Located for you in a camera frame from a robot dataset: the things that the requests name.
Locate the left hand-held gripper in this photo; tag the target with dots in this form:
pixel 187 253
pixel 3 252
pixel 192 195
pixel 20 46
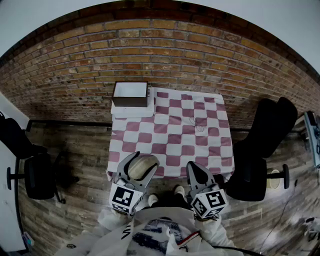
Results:
pixel 122 196

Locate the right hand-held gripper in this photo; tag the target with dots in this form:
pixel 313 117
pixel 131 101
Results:
pixel 210 202

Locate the person's left forearm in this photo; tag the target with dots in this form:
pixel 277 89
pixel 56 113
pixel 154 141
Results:
pixel 112 220

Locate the person's right forearm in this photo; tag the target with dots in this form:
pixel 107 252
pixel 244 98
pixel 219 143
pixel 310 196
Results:
pixel 212 231

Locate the person's right white shoe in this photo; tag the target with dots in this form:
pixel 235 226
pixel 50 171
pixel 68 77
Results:
pixel 179 191

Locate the person's white shoe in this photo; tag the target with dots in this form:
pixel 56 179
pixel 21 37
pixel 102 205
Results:
pixel 153 200
pixel 179 191

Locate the person's left white shoe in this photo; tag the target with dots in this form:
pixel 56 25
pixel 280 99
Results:
pixel 153 200

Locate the person's black trousers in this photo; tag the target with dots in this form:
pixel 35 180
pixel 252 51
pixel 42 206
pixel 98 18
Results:
pixel 170 201

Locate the pink white checkered tablecloth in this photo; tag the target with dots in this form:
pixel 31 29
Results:
pixel 180 135

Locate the flat white box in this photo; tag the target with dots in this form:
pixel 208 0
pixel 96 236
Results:
pixel 132 112

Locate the brown box white inside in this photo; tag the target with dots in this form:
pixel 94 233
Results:
pixel 130 101

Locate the white tape roll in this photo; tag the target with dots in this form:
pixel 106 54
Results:
pixel 274 182

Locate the black office chair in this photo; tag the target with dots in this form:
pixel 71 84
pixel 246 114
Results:
pixel 37 175
pixel 265 135

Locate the grey desk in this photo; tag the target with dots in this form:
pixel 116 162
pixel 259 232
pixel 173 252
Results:
pixel 312 140

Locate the small teal packet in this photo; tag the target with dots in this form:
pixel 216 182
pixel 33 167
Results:
pixel 28 240

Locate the white desk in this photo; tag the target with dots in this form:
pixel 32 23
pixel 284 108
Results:
pixel 8 212

